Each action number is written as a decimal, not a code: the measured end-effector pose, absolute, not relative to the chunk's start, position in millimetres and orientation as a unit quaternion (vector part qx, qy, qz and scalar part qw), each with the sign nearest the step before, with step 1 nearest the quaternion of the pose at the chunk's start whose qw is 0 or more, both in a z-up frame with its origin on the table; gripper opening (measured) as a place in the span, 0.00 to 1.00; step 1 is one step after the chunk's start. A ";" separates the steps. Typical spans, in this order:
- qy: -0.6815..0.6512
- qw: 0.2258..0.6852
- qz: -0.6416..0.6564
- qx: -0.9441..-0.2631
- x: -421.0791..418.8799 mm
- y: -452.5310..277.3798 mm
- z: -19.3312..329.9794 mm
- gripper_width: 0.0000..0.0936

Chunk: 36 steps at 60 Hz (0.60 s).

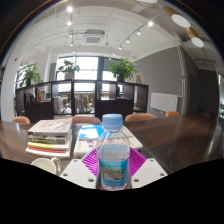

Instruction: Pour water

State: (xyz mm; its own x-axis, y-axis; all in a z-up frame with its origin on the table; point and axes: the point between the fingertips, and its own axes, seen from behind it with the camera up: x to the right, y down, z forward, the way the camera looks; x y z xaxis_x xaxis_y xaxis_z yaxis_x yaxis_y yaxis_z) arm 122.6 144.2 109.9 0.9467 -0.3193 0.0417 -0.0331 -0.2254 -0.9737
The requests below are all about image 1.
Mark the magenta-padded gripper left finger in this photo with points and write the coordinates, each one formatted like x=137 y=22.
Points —
x=78 y=171

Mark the small potted green plant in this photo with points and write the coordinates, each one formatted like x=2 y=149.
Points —
x=69 y=68

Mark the bushy potted green plant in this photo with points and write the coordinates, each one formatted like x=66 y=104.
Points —
x=31 y=75

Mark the white ceiling air conditioner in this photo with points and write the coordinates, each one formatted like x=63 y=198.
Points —
x=94 y=37

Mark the white wall panel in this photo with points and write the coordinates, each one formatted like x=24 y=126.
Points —
x=164 y=101

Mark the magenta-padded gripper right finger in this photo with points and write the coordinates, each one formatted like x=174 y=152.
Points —
x=150 y=171

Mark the large flat blue-covered book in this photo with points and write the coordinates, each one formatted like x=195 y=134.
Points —
x=86 y=133

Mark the group of ceiling lights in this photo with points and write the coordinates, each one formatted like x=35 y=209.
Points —
x=181 y=20

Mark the clear blue-capped water bottle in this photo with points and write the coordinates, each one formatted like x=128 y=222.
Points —
x=112 y=156

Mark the low dark shelf unit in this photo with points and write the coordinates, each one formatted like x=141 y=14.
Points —
x=110 y=108

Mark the stack of books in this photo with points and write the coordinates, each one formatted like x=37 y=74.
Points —
x=50 y=138

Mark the wide potted green plant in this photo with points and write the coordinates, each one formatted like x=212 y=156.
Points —
x=121 y=69

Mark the cream ceramic mug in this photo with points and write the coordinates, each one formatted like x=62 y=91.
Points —
x=45 y=165

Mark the group of orange chairs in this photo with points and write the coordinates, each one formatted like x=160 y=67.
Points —
x=140 y=117

